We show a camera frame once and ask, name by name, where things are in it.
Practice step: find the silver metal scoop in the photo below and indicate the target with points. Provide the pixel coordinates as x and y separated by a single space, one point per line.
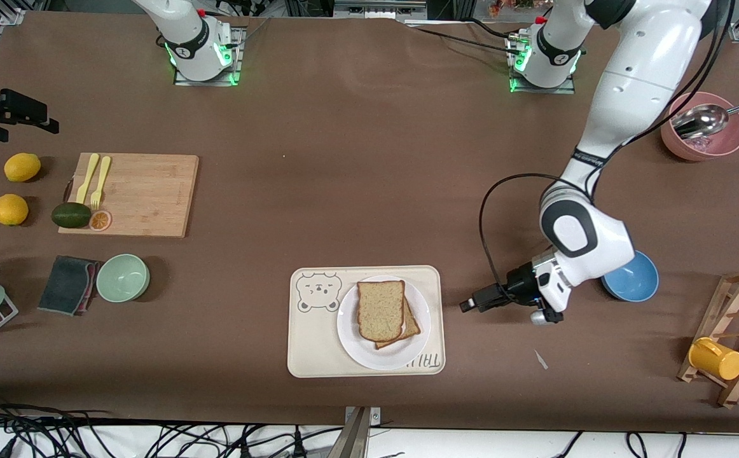
706 119

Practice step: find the grey metal box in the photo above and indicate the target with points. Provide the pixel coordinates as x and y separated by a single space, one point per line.
379 9

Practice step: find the round white plate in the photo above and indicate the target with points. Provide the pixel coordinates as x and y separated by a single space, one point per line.
350 337

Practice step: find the pink bowl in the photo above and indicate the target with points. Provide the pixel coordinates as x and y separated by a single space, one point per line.
675 143

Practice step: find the blue bowl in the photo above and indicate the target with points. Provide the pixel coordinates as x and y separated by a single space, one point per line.
638 284

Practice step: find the yellow plastic fork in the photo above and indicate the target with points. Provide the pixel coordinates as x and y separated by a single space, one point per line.
102 175

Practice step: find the grey folded cloth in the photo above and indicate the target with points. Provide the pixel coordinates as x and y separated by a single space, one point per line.
64 285

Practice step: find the yellow plastic knife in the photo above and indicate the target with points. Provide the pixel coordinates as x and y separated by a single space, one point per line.
88 175

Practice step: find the yellow mug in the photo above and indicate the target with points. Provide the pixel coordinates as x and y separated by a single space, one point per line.
716 359

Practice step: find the wooden cutting board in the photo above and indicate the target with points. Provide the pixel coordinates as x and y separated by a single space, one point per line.
147 194

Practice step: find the yellow lemon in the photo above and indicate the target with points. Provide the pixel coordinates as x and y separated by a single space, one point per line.
11 210
22 168

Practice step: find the small white paper scrap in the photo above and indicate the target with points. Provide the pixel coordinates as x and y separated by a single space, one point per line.
540 359

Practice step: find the green avocado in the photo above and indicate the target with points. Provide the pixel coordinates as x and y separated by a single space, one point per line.
70 215

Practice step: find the clear plastic ice pieces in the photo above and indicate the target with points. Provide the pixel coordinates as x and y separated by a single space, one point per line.
705 145

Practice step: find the cream tray with bear print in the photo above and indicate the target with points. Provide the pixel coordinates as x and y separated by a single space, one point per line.
315 346

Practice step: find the pale green bowl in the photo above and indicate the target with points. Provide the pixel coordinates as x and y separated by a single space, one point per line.
123 278

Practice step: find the brown bread slice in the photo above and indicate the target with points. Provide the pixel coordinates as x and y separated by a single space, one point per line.
380 310
411 327

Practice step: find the orange fruit slice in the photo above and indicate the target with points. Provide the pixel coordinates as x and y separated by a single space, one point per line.
100 221

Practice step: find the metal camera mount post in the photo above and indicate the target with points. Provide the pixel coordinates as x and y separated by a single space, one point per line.
358 436

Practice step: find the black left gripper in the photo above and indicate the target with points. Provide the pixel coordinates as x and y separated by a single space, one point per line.
518 281

